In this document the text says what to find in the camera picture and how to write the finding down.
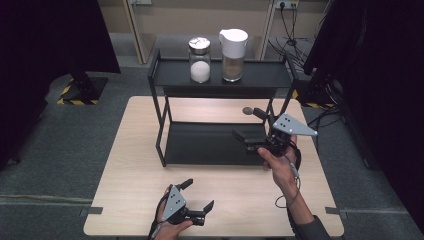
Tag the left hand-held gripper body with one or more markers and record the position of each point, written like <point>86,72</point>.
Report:
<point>174,202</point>

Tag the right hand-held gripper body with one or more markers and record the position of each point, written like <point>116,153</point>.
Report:
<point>288,126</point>

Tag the black metal two-tier shelf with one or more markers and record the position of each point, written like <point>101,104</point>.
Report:
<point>206,143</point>

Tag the glass jar with white lid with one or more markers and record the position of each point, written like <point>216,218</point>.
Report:
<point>233,53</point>

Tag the glass jar with silver lid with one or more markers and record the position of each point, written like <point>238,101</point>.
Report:
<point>200,63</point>

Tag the person's left hand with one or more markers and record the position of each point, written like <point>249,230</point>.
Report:
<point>170,231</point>

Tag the person's right hand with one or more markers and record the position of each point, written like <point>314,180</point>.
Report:
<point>281,170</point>

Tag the dark round table grommet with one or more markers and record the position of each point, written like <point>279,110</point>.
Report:
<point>247,110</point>

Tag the black stand base striped tape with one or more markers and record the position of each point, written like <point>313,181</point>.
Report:
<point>83,90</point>
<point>315,95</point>

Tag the grey floor tape strip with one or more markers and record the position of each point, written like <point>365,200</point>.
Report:
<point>335,212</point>
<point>91,210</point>

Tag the black curtain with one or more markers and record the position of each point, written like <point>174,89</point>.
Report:
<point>40,66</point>
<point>383,100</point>

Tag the beige wooden furniture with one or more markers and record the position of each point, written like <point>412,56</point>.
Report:
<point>166,16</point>

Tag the white wall power socket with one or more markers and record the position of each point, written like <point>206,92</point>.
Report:
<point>286,4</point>

